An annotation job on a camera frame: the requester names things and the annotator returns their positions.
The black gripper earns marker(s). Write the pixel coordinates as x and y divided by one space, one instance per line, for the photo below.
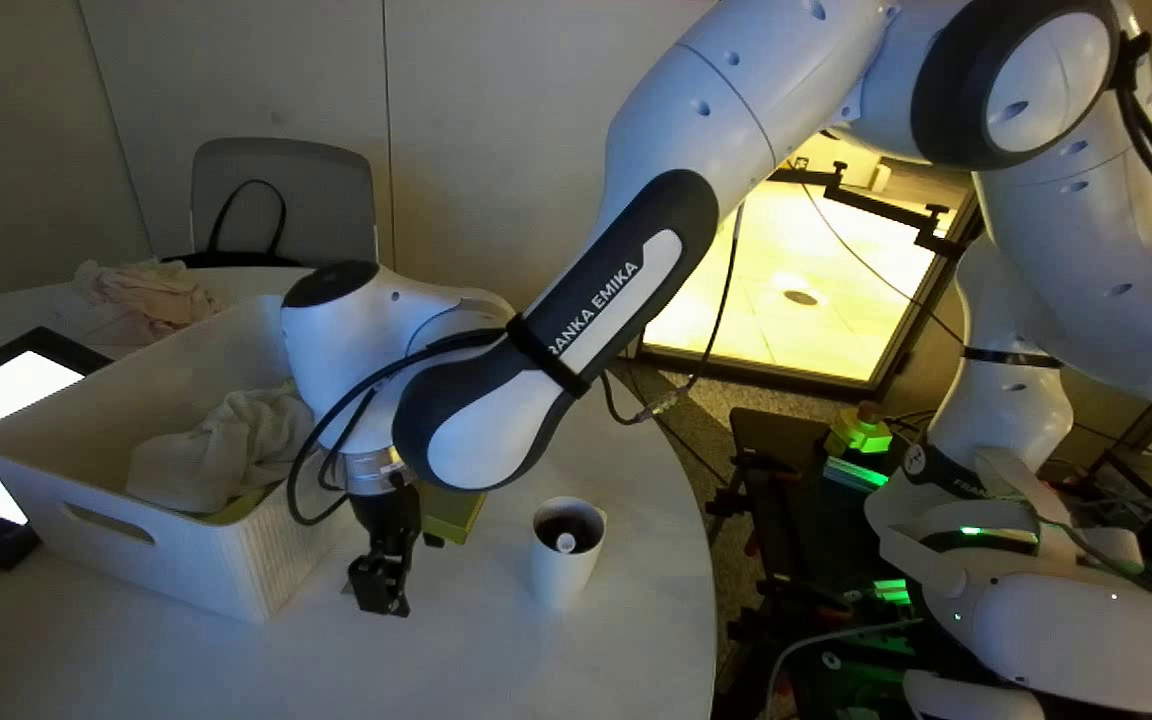
386 523

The green Expo marker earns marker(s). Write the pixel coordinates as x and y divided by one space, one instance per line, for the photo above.
563 542

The white waffle towel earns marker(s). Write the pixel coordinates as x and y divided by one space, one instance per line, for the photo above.
220 444

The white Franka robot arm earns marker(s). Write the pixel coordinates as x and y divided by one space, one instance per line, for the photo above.
738 123

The white cup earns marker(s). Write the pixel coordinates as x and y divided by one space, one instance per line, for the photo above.
563 572

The white plastic basket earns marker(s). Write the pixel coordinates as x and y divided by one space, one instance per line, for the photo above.
177 563

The pink cloth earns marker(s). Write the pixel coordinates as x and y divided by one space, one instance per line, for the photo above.
149 294

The grey office chair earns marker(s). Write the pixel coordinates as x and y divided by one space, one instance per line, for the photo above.
339 202

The black camera stand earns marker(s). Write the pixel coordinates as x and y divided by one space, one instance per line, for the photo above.
898 205

